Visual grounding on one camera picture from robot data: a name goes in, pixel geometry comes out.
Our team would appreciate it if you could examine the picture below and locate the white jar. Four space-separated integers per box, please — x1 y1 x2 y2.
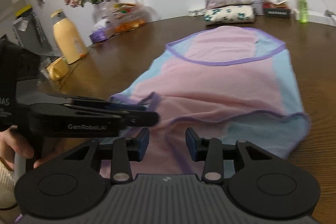
252 0 264 16

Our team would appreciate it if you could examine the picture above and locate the black patterned box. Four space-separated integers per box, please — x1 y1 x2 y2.
263 7 291 19

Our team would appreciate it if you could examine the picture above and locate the person's left hand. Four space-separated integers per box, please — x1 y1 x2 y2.
0 126 61 169

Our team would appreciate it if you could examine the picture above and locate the long white power strip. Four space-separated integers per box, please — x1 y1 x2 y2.
293 9 336 28

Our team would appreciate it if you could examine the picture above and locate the yellow cup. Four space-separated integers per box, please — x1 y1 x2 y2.
46 56 70 81

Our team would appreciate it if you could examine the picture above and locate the pink and blue garment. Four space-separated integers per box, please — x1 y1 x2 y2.
100 25 312 180

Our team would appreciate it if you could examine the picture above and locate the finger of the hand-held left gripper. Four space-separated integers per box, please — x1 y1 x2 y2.
66 97 147 112
64 105 160 127

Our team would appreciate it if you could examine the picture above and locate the cream flower print garment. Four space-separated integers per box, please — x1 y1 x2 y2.
204 5 256 24

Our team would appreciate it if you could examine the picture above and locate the dark machine with yellow label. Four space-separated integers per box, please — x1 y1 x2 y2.
12 5 61 57

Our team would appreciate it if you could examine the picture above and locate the green spray bottle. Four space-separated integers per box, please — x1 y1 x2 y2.
297 0 310 24

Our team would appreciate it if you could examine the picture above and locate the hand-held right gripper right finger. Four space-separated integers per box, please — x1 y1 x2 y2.
185 127 274 184

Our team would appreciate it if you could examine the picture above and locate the small white power strip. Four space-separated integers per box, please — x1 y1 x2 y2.
187 8 207 17

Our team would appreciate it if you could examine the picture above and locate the purple tissue pack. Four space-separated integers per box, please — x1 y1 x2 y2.
89 20 116 43

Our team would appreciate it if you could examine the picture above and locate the clear plastic snack bag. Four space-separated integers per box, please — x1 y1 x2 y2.
112 0 148 28

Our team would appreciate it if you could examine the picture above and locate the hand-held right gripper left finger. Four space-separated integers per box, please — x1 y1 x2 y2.
63 127 150 185

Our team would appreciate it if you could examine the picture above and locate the pile of orange sweets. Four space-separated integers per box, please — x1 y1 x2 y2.
114 18 146 34

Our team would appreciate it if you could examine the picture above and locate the glass vase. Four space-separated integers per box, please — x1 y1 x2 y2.
94 0 115 27

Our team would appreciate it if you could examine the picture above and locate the yellow thermos bottle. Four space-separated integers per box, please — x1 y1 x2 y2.
50 9 89 64

